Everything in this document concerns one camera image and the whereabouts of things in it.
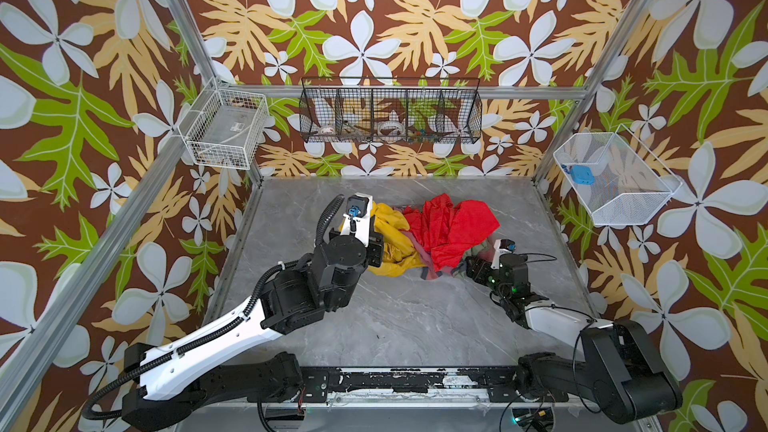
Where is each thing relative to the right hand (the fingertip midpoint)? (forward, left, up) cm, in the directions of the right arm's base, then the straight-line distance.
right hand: (472, 259), depth 91 cm
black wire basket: (+41, +13, +27) cm, 50 cm away
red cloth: (+5, +8, +10) cm, 14 cm away
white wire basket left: (+29, +74, +29) cm, 85 cm away
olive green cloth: (+4, -5, +4) cm, 7 cm away
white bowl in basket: (+38, +24, +21) cm, 50 cm away
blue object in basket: (+17, -31, +20) cm, 40 cm away
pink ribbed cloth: (-2, +15, +6) cm, 16 cm away
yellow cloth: (-3, +23, +11) cm, 26 cm away
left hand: (-8, +30, +33) cm, 46 cm away
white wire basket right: (+12, -38, +22) cm, 46 cm away
